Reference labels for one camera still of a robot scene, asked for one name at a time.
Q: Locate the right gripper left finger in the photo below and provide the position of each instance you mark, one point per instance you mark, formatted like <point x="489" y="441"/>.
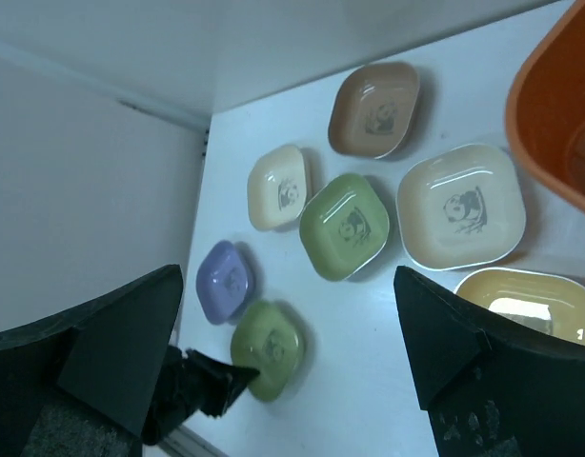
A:
<point x="80" y="382"/>

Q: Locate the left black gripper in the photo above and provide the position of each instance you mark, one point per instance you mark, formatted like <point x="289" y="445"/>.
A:
<point x="189" y="382"/>

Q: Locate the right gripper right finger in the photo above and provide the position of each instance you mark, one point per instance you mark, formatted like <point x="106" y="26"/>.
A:
<point x="491" y="387"/>

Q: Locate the green square plate front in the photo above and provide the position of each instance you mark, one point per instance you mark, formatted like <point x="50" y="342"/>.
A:
<point x="267" y="339"/>

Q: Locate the green square plate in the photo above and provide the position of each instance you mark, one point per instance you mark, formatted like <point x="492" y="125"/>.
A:
<point x="343" y="227"/>
<point x="267" y="339"/>

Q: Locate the purple square plate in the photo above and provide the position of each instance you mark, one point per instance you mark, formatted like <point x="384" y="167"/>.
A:
<point x="224" y="283"/>

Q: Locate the orange plastic bin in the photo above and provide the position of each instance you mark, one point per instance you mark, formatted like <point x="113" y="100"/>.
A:
<point x="545" y="109"/>

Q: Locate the yellow square plate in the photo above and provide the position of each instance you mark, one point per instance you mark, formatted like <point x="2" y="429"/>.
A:
<point x="548" y="303"/>

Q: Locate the cream square plate right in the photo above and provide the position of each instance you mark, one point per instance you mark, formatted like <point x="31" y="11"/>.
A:
<point x="463" y="208"/>

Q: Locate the cream square plate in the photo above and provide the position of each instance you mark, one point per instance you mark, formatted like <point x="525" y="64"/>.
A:
<point x="278" y="188"/>
<point x="463" y="208"/>

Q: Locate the cream square plate left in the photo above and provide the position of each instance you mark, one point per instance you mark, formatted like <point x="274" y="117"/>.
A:
<point x="278" y="188"/>

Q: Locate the green square plate centre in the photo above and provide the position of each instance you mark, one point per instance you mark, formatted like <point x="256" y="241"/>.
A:
<point x="343" y="227"/>

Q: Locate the brown square plate rear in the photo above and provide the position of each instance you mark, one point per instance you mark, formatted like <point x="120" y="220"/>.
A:
<point x="374" y="109"/>

